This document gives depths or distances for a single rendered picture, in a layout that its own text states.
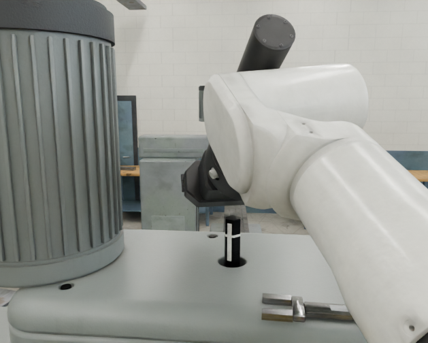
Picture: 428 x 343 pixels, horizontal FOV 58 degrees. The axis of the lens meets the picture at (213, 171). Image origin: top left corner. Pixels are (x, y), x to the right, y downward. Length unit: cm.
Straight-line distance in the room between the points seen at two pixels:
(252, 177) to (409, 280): 11
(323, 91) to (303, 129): 8
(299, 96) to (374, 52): 702
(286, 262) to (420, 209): 35
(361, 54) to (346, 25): 54
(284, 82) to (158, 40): 695
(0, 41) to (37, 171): 14
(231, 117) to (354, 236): 11
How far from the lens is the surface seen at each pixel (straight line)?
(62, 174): 46
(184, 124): 709
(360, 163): 22
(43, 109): 45
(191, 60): 708
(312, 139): 23
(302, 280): 48
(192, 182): 47
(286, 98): 29
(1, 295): 300
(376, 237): 19
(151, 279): 48
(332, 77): 32
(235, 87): 28
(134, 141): 729
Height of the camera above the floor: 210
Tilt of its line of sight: 11 degrees down
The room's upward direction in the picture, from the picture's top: straight up
